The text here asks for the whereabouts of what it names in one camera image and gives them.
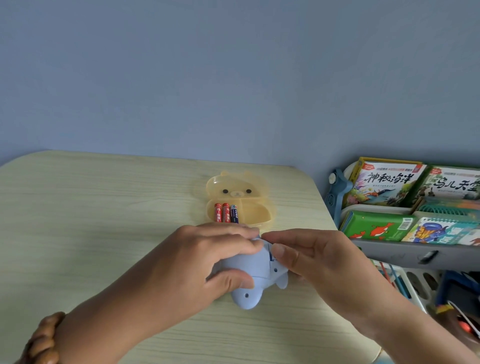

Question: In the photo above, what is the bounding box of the bird picture book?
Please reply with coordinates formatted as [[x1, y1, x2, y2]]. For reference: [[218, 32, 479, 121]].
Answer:
[[412, 165, 480, 203]]

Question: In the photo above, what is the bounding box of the ocean picture book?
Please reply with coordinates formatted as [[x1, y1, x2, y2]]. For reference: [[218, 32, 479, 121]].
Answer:
[[343, 157, 427, 208]]

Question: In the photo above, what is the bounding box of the person's left hand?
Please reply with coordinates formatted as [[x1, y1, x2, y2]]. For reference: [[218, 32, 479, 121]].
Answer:
[[142, 223, 265, 324]]

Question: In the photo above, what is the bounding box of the blue stick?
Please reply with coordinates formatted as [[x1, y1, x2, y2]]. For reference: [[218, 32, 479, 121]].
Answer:
[[388, 264, 410, 299]]

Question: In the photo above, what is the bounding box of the orange bear storage box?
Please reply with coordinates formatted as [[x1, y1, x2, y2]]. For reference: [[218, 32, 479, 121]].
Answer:
[[205, 170, 274, 228]]

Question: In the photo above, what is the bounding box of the white shape sorter box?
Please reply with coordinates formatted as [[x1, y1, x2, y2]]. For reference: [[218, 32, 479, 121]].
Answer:
[[371, 260, 442, 314]]

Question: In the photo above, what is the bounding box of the person's right forearm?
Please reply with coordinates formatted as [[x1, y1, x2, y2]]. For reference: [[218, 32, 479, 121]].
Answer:
[[356, 292, 480, 364]]

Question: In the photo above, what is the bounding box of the red stick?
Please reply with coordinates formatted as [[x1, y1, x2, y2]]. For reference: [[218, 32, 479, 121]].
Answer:
[[378, 262, 393, 286]]

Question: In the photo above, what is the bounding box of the person's right hand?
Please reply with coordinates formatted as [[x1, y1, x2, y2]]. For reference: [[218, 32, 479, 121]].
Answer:
[[260, 228, 398, 331]]

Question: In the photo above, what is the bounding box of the children's book rack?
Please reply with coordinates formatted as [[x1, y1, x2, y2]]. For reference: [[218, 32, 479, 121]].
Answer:
[[324, 159, 480, 271]]

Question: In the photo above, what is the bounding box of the blue toy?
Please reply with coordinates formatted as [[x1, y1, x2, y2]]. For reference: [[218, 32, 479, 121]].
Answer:
[[208, 234, 290, 311]]

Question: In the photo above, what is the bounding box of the large wooden bead bracelet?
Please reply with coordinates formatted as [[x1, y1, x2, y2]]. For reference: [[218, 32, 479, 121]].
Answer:
[[22, 311, 67, 364]]

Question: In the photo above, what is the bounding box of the blue beetle book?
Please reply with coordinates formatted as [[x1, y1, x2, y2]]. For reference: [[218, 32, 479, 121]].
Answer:
[[401, 217, 480, 247]]

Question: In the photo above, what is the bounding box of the green fish book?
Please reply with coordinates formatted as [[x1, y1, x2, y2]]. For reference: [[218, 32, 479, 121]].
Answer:
[[339, 210, 417, 241]]

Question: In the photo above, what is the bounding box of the person's left forearm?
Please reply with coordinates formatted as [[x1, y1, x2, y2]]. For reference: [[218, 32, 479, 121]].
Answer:
[[14, 269, 181, 364]]

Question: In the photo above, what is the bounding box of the dark blue plastic item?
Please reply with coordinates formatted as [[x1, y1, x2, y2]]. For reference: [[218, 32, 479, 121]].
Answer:
[[434, 270, 480, 312]]

